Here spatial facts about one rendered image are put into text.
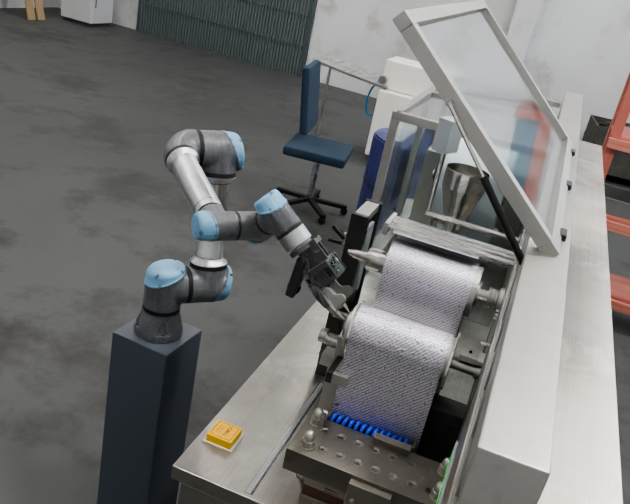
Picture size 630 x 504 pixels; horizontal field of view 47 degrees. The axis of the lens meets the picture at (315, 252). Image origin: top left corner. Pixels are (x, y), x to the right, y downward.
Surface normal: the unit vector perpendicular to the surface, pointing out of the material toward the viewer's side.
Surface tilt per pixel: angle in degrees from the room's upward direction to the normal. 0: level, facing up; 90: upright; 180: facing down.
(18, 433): 0
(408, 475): 0
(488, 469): 90
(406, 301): 92
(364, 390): 90
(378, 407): 90
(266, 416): 0
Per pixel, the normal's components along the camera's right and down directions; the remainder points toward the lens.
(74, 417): 0.19, -0.90
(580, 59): -0.40, 0.30
